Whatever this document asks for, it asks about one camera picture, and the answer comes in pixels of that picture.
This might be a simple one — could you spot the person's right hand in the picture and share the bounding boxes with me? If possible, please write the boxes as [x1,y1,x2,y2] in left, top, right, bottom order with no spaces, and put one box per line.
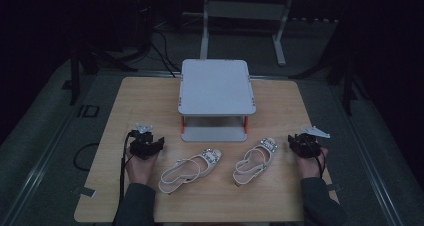
[296,147,330,180]

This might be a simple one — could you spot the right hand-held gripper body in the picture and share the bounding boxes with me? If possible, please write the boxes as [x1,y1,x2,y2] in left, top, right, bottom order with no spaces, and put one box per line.
[294,125,331,159]

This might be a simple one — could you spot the black floor cables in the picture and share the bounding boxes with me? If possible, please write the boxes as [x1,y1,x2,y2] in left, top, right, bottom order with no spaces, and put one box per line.
[145,28,183,79]

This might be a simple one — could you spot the grey two-tier shoe rack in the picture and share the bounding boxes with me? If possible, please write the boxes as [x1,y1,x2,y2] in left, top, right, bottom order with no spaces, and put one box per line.
[177,58,257,143]

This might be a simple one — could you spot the person's left hand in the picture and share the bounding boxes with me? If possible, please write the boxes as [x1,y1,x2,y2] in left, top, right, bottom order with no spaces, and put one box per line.
[125,145,161,186]

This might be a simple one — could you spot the hand-held gripper cable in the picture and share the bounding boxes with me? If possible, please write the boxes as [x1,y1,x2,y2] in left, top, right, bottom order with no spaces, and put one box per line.
[309,141,327,180]
[118,131,135,209]

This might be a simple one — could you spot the right hand-held gripper cable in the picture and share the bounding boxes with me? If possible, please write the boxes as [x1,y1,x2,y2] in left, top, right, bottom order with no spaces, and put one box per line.
[309,141,327,180]

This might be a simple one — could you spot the black tape floor mark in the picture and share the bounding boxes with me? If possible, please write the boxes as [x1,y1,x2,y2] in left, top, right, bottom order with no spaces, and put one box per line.
[76,104,101,119]

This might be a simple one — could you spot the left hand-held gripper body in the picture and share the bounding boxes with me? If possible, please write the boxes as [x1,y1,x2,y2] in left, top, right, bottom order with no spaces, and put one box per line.
[128,122,158,161]

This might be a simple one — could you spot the cream rhinestone buckle shoe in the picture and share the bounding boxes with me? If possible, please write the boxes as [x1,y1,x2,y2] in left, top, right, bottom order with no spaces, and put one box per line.
[232,137,279,188]
[157,147,224,196]

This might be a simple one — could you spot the left hand-held gripper cable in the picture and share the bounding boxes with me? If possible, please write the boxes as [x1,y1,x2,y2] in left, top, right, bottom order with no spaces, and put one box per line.
[118,131,135,209]

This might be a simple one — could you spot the black cable loop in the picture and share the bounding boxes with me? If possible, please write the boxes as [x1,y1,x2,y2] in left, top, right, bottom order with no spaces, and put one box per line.
[72,142,101,172]

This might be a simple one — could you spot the black metal stand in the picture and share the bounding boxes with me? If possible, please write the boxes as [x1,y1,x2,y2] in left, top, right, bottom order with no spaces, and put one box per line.
[289,17,369,118]
[67,40,138,107]

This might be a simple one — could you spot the white metal stand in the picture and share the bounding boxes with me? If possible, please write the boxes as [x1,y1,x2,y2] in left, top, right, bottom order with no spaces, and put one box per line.
[199,0,297,67]

